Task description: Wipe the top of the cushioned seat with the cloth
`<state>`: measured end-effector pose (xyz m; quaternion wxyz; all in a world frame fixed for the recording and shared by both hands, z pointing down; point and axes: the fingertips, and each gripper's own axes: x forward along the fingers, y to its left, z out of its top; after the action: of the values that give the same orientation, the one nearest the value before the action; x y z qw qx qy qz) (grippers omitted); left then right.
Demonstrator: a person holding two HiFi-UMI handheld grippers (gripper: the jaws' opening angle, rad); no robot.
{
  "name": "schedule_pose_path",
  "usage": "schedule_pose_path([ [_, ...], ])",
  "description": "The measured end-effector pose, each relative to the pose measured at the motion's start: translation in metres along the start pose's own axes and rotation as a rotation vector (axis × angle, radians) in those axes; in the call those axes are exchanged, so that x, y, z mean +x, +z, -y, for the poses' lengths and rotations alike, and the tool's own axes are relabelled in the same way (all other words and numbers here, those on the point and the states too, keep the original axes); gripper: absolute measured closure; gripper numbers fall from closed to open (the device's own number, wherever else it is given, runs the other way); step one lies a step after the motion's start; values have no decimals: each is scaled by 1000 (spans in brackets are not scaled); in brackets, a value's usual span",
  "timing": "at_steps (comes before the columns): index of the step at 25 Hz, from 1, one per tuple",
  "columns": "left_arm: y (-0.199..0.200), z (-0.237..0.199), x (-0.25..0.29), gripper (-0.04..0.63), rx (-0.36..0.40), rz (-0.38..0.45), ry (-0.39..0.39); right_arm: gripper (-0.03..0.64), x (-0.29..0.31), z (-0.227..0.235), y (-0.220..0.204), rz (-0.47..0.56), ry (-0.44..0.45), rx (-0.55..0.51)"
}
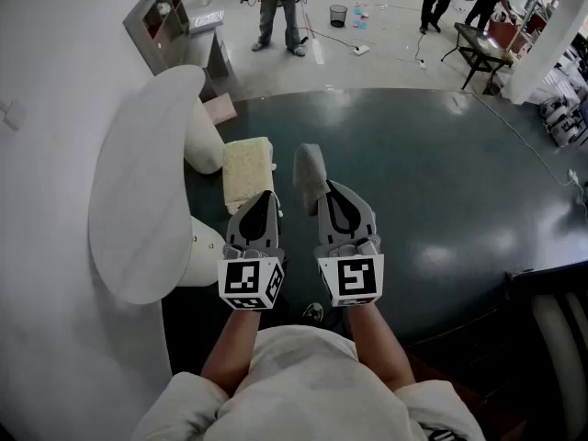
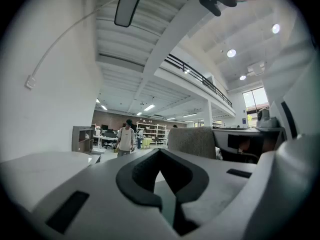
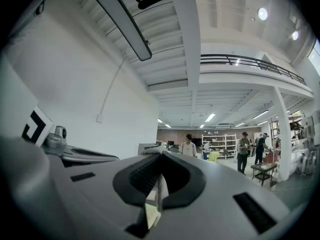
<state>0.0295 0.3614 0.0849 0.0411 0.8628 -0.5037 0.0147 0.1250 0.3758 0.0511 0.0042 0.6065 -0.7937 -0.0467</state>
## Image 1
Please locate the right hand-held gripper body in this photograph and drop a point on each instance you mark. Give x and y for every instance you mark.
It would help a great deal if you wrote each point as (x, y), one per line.
(353, 280)

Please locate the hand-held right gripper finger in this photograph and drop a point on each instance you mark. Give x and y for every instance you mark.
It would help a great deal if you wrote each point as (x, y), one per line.
(365, 221)
(324, 228)

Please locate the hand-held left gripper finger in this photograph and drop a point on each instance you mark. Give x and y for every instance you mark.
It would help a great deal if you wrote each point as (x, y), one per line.
(274, 232)
(235, 228)

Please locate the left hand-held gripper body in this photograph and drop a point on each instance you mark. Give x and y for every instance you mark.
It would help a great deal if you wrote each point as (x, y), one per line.
(250, 283)

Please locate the grey wiping cloth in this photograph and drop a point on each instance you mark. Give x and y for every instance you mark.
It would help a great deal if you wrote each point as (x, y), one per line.
(310, 173)

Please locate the person's right forearm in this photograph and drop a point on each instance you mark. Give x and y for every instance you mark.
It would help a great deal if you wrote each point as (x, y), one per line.
(379, 347)

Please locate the person's left forearm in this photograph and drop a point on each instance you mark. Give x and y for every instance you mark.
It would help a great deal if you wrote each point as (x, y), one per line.
(229, 352)

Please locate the white oval table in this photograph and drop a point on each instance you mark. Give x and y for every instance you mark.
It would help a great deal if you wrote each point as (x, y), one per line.
(142, 186)

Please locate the person's right shoe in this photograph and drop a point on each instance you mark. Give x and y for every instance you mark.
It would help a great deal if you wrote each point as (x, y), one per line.
(313, 313)

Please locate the pink flat box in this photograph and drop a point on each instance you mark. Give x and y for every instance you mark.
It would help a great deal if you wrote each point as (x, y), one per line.
(220, 108)

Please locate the person's white shirt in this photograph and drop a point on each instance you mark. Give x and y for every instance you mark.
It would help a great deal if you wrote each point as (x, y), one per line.
(303, 393)

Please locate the white power strip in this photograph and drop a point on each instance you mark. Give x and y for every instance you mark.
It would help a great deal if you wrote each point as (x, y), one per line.
(360, 49)

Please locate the grey side table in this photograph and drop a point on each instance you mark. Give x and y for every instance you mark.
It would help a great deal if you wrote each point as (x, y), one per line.
(206, 48)

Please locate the dark wooden framed furniture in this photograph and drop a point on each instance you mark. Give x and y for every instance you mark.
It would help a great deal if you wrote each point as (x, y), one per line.
(546, 338)

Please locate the grey open shelf cabinet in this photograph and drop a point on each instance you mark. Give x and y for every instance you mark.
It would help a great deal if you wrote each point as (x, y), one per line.
(151, 44)

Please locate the dark wooden coffee table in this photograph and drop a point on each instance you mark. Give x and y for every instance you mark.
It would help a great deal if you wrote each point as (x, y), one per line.
(478, 39)

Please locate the white square column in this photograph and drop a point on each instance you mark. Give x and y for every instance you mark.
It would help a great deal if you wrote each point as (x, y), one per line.
(542, 39)

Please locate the white ribbed table pedestal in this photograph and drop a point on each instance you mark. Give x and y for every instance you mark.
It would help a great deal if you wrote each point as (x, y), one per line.
(204, 255)
(202, 145)

